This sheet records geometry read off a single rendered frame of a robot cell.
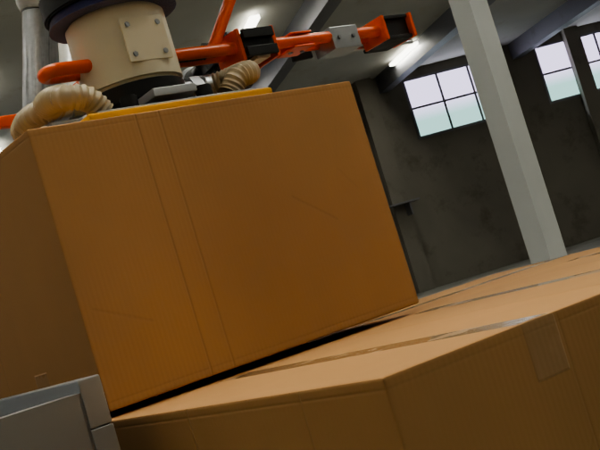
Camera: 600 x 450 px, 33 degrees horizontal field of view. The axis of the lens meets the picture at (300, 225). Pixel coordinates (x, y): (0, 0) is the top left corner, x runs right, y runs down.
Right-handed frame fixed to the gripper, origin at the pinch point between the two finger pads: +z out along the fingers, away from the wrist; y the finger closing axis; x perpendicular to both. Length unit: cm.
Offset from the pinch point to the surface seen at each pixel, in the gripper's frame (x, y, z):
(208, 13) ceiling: -542, -288, -794
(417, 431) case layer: 53, 60, 80
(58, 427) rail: 67, 52, 35
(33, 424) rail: 70, 51, 35
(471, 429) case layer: 47, 61, 80
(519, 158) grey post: -243, 16, -159
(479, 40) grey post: -243, -40, -160
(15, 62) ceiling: -345, -287, -897
